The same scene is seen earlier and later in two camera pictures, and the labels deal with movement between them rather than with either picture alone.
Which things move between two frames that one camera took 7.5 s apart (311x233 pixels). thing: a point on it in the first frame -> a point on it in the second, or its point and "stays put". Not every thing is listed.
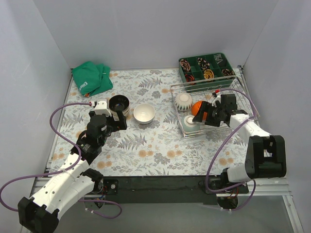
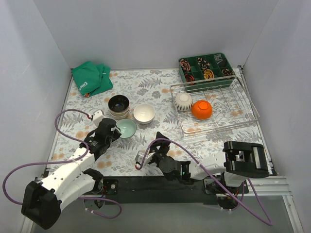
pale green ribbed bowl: (190, 126) -> (128, 127)
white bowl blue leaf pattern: (183, 102) stays put
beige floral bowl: (125, 112) stays put
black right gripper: (212, 115) -> (160, 147)
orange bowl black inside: (195, 107) stays put
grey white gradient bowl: (144, 113) stays put
